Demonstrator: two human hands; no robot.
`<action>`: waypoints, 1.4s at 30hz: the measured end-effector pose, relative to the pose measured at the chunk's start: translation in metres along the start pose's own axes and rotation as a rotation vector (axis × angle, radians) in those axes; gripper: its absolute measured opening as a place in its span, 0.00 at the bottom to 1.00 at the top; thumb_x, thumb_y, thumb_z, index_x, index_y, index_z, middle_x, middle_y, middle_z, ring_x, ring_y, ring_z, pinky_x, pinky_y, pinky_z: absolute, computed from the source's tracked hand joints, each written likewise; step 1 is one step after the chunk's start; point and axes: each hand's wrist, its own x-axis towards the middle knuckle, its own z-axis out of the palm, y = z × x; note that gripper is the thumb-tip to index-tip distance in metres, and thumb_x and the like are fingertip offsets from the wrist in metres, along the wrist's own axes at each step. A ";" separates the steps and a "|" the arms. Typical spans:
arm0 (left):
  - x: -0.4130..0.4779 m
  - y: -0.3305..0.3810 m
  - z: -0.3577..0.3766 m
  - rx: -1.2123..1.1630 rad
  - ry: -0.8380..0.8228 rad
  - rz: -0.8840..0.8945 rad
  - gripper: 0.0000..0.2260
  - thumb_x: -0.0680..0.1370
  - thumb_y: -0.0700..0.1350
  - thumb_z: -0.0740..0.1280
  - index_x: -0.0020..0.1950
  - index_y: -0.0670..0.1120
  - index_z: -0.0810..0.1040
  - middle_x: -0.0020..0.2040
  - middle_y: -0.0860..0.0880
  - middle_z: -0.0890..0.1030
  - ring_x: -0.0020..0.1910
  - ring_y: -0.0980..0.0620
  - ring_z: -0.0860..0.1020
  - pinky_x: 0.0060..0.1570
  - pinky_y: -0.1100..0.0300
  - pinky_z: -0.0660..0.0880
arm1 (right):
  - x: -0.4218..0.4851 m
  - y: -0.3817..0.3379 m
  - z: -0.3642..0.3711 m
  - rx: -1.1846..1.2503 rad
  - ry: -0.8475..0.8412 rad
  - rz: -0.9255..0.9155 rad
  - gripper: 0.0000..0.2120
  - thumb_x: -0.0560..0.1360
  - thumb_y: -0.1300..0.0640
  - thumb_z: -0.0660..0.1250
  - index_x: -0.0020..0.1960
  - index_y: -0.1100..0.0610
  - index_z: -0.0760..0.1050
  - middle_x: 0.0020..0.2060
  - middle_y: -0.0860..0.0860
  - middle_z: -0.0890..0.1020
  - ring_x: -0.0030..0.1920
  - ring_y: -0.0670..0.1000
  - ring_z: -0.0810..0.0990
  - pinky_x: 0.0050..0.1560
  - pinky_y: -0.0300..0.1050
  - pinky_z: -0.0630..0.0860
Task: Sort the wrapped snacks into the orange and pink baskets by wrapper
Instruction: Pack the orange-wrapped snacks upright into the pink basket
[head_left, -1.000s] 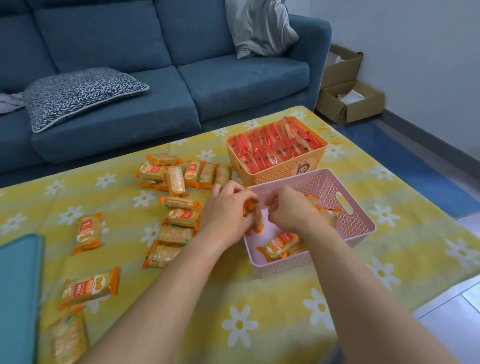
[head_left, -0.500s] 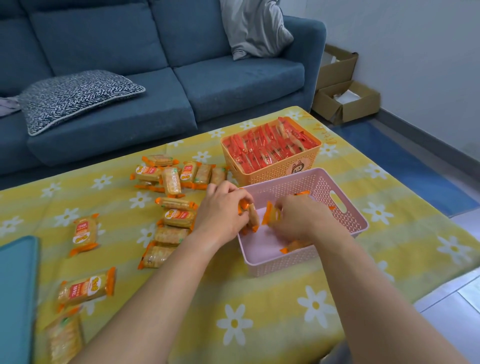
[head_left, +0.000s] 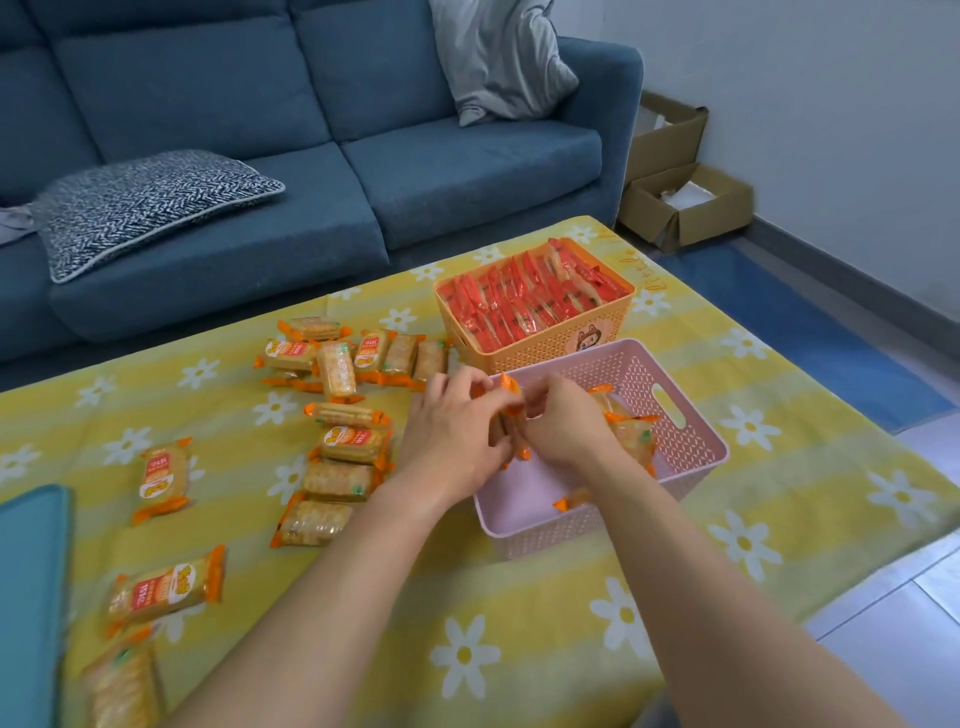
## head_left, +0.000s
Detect person's right forearm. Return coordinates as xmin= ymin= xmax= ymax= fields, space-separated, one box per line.
xmin=577 ymin=449 xmax=909 ymax=728

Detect person's left forearm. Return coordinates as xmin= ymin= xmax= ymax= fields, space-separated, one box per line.
xmin=164 ymin=479 xmax=451 ymax=728

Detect black white patterned cushion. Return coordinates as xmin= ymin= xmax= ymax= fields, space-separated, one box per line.
xmin=29 ymin=149 xmax=286 ymax=285

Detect group of red snack packets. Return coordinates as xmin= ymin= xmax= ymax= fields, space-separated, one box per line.
xmin=438 ymin=237 xmax=631 ymax=354

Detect grey cushion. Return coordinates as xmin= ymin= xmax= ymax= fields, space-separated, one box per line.
xmin=428 ymin=0 xmax=580 ymax=127

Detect low open cardboard box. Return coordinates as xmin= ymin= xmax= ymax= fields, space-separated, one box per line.
xmin=617 ymin=162 xmax=755 ymax=253

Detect orange plastic basket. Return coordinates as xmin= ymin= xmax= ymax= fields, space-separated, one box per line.
xmin=433 ymin=237 xmax=637 ymax=376

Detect person's right hand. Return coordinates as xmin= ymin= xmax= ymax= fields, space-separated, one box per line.
xmin=515 ymin=372 xmax=625 ymax=483

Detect person's left hand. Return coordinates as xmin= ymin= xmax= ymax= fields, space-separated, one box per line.
xmin=395 ymin=365 xmax=519 ymax=510

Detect tall cardboard box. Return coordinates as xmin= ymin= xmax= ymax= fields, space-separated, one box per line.
xmin=626 ymin=91 xmax=710 ymax=185

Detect grey trousers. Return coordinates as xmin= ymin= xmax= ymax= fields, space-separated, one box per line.
xmin=633 ymin=686 xmax=680 ymax=728

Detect blue fabric sofa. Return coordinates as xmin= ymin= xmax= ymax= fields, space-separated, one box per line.
xmin=0 ymin=0 xmax=645 ymax=369

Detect yellow floral tablecloth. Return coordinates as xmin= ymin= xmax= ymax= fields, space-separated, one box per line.
xmin=0 ymin=215 xmax=960 ymax=728

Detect white packing paper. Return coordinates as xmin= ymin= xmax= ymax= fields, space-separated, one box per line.
xmin=659 ymin=181 xmax=718 ymax=211

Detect blue rug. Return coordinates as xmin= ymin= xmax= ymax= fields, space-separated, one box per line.
xmin=659 ymin=243 xmax=958 ymax=435

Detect pile of snack packets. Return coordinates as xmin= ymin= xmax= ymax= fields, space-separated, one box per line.
xmin=78 ymin=316 xmax=451 ymax=728

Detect teal plastic tray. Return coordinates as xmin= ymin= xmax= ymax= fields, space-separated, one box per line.
xmin=0 ymin=485 xmax=75 ymax=728

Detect pink plastic basket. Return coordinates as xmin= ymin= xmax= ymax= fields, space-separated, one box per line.
xmin=472 ymin=338 xmax=730 ymax=562

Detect crumpled pale garment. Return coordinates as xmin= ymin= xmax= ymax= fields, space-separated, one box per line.
xmin=0 ymin=206 xmax=37 ymax=245

